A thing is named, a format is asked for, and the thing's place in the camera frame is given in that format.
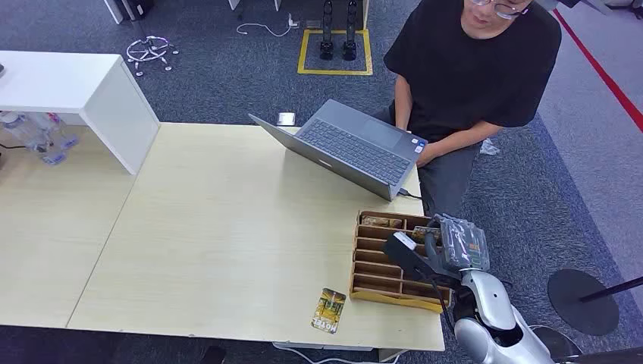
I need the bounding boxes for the eyeglasses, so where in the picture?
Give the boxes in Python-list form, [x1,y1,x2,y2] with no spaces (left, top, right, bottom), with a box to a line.
[469,0,532,20]

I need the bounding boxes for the chrome chair star base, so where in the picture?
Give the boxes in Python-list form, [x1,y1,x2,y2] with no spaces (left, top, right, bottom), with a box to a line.
[125,35,180,77]

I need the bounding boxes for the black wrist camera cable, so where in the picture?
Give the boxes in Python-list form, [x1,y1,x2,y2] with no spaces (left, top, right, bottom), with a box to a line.
[416,268,457,330]

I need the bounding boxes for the wooden slotted card organizer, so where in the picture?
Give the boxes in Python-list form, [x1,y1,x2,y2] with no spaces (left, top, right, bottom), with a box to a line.
[348,210,453,315]

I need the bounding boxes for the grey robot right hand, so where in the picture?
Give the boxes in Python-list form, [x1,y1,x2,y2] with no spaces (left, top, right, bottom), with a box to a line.
[424,214,491,276]

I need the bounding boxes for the brown patterned card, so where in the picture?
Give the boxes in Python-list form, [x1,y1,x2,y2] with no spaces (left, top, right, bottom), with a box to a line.
[411,226,443,244]
[361,215,404,229]

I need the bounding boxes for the grey laptop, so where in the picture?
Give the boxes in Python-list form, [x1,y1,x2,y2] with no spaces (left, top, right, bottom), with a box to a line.
[248,99,429,203]

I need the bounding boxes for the white cable under table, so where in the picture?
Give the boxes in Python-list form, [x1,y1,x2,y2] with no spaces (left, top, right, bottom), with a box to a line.
[272,342,406,364]

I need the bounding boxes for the white desk riser shelf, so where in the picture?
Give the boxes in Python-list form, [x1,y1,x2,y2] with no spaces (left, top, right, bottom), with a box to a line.
[0,50,162,176]

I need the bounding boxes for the person's left hand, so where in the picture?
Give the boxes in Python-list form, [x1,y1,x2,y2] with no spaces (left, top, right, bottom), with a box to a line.
[416,143,437,169]

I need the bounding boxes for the person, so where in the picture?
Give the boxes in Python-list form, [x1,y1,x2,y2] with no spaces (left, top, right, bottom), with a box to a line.
[384,0,563,218]

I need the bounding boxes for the black robot leg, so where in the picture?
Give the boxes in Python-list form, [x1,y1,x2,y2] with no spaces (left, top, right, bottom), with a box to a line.
[342,0,359,62]
[319,0,336,61]

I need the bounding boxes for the black round stand base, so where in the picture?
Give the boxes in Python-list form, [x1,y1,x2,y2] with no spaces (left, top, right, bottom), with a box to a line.
[547,268,620,337]
[529,325,585,361]

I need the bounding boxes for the white floor cable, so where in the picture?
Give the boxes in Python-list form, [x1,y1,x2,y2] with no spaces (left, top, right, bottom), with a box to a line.
[236,13,298,39]

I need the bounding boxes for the yellow green hotel card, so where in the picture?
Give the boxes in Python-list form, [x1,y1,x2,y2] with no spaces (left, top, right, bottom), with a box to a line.
[310,287,347,335]

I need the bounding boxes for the white furniture leg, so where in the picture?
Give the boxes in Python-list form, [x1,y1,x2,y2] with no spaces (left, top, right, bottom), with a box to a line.
[102,0,124,25]

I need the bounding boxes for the yellow floor tape square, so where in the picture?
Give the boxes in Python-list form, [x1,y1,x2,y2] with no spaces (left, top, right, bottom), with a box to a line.
[296,28,375,77]

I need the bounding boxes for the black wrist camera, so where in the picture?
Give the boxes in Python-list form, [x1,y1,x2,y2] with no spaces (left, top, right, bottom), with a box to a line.
[382,230,431,281]

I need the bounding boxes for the black stand pole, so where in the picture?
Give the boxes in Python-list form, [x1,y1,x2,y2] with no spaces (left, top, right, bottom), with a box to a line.
[556,346,643,364]
[577,275,643,304]

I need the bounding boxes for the clear plastic water bottle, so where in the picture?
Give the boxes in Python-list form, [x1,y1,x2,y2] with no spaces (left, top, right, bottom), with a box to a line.
[30,112,80,151]
[0,111,67,166]

